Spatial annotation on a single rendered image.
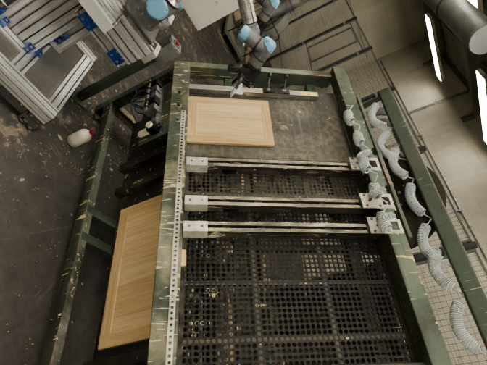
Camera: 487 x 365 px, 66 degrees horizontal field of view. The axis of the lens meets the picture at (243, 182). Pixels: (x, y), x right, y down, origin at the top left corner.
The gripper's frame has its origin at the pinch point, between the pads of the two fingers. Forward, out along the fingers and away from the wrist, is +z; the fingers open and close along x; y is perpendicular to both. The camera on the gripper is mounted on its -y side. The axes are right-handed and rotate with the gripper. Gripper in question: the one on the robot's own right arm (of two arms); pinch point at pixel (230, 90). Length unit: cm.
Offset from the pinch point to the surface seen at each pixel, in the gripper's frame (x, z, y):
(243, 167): -18.7, 29.0, 30.0
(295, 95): 58, 5, 57
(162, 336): -116, 57, 11
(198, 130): 12.2, 42.6, 2.7
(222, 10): 423, 103, 24
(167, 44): 63, 27, -38
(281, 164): -13, 17, 50
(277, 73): 80, 7, 43
